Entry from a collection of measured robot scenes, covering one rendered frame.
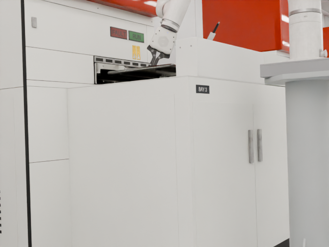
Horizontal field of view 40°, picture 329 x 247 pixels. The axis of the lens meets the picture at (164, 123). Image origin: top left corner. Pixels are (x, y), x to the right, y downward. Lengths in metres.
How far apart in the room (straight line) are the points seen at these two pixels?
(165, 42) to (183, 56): 0.33
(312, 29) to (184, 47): 0.48
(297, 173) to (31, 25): 1.18
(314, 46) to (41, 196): 1.20
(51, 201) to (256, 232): 0.87
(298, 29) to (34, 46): 1.03
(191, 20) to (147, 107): 3.92
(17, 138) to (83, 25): 0.58
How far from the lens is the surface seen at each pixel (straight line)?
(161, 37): 1.99
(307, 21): 1.81
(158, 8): 2.09
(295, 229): 1.82
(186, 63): 1.66
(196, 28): 5.61
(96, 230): 1.92
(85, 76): 2.08
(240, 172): 1.88
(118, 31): 2.26
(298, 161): 1.77
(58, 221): 1.99
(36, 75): 1.91
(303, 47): 1.79
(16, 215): 1.97
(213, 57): 1.73
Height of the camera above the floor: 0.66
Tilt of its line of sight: level
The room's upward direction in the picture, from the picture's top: 2 degrees counter-clockwise
